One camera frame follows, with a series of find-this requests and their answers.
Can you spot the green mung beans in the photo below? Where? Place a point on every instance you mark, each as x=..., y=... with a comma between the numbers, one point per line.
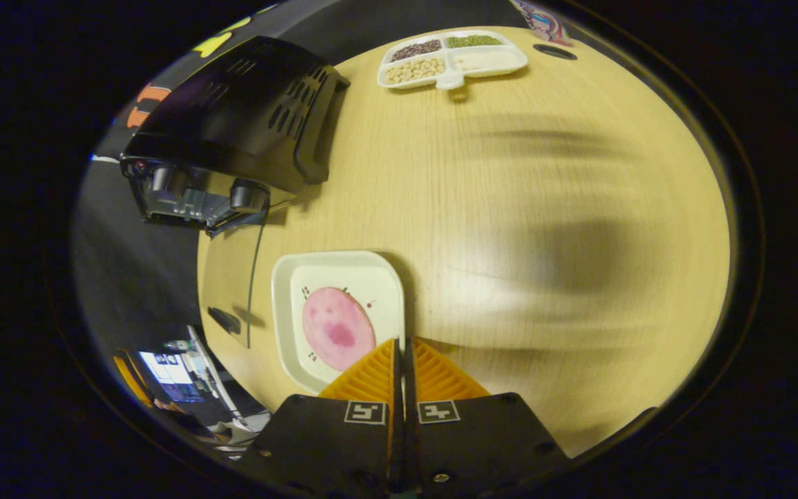
x=474, y=41

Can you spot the pink ham slice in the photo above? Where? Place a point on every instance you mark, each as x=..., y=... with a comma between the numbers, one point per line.
x=337, y=326

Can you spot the yellow soybeans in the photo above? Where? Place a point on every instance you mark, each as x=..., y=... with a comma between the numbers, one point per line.
x=414, y=70

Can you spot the orange curved object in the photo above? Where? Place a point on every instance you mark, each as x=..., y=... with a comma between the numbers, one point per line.
x=130, y=378

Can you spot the computer monitor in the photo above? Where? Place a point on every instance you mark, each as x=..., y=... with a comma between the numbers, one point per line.
x=170, y=374

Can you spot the dark red beans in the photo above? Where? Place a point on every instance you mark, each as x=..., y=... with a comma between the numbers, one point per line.
x=416, y=49

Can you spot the white square plate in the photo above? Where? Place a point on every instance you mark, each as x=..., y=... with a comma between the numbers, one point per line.
x=385, y=291

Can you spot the silver patterned spray bottle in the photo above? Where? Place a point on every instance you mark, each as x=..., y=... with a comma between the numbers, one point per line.
x=544, y=21

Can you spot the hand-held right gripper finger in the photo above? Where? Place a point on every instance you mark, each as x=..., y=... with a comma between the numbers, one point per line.
x=410, y=388
x=399, y=388

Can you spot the black electric oven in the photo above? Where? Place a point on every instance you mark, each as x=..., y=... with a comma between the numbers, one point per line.
x=233, y=104

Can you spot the white divided tray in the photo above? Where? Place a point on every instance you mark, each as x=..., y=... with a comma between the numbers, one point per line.
x=451, y=82

